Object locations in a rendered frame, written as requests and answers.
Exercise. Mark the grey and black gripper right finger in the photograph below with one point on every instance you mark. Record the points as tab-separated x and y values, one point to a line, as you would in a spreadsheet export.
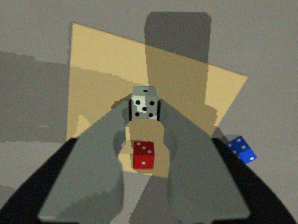
207	183

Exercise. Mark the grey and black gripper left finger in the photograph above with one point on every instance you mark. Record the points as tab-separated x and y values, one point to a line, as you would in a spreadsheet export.
81	183

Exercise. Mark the blue die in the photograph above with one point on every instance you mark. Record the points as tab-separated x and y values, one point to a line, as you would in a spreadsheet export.
240	147

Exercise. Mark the tan flat mat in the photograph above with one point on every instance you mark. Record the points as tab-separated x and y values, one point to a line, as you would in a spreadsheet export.
105	67

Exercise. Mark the white die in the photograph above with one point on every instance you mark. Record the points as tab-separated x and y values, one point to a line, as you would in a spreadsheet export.
144	102

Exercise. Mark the red die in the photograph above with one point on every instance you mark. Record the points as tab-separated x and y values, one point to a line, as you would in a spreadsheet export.
143	155

